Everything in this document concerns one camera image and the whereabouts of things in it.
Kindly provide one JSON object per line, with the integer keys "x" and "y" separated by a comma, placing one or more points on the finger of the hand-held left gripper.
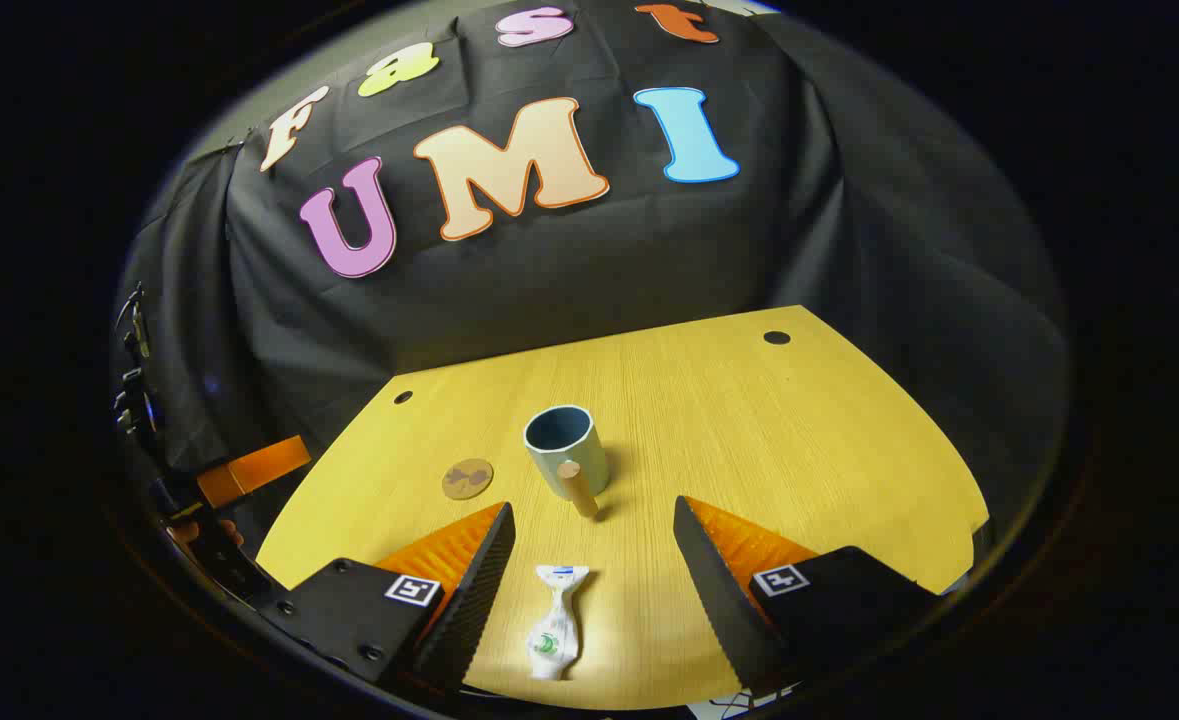
{"x": 264, "y": 465}

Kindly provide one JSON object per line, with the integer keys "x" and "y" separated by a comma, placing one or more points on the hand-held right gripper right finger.
{"x": 719, "y": 590}

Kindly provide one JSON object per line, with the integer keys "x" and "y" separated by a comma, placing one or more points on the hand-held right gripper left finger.
{"x": 479, "y": 590}

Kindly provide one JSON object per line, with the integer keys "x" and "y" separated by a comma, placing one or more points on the white toothpaste tube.
{"x": 555, "y": 630}

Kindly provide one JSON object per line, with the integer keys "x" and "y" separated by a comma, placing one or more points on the round cork coaster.
{"x": 467, "y": 479}

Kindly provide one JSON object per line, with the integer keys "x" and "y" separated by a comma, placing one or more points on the wooden desktop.
{"x": 749, "y": 430}

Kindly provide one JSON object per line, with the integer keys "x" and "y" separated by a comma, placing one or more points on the black backdrop cloth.
{"x": 599, "y": 270}

